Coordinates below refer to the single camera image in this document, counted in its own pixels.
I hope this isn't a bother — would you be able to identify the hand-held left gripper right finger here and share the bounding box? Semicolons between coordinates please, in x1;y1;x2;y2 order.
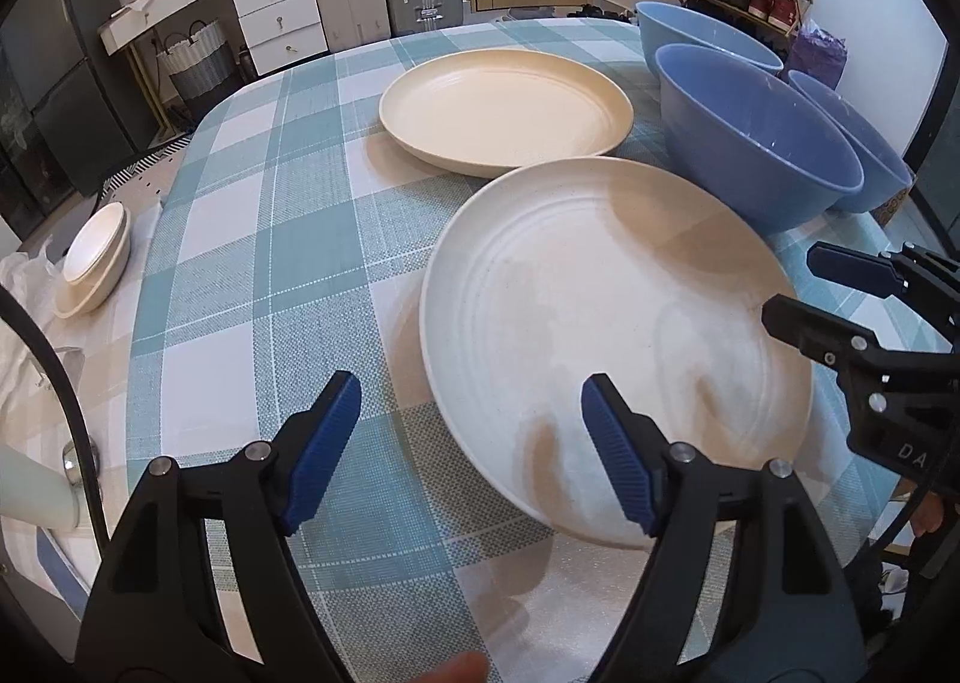
580;372;863;683

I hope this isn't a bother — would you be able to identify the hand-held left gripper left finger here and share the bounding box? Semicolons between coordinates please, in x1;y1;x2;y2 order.
75;369;363;683

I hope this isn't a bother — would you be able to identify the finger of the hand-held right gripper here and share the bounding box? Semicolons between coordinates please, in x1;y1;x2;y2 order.
761;293;912;414
808;242;960;354

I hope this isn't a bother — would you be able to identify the blue bowl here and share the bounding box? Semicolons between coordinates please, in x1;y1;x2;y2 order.
655;44;865;234
787;70;912;215
634;1;785;80

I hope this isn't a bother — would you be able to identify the white round plate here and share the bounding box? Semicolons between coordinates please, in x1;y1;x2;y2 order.
418;157;815;550

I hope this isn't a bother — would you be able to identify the cream round plate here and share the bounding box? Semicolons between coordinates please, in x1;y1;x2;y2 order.
379;49;635;178

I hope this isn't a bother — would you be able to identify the person's right hand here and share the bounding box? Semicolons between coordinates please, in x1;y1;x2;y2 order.
912;489;950;535

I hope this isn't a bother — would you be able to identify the person's left hand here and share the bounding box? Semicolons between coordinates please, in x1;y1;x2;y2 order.
431;651;490;683

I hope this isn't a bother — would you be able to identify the patterned cardboard sheet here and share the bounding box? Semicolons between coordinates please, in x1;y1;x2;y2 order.
876;186;914;228

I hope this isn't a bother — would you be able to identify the dark side cabinet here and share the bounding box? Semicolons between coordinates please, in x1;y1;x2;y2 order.
904;128;960;245

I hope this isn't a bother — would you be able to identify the person's dark clothing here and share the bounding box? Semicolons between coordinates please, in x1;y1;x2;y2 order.
847;537;960;661

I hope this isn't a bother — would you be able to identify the teal white checked tablecloth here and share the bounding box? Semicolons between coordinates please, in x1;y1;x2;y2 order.
75;17;953;683

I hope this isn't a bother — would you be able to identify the purple bag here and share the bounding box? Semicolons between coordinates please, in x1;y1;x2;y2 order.
787;27;850;80

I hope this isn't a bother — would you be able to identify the white bottle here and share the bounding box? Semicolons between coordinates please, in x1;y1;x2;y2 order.
0;437;100;532

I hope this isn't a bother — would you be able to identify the white plastic bag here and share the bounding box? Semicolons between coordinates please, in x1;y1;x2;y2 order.
0;249;80;429

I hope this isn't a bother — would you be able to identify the woven grey basket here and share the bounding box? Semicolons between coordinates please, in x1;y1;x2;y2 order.
155;19;235;124

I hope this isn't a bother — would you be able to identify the dark glass cabinet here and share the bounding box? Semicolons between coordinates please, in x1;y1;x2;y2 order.
0;0;162;234

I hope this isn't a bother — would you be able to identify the white vanity dresser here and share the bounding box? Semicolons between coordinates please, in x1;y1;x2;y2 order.
100;0;331;80

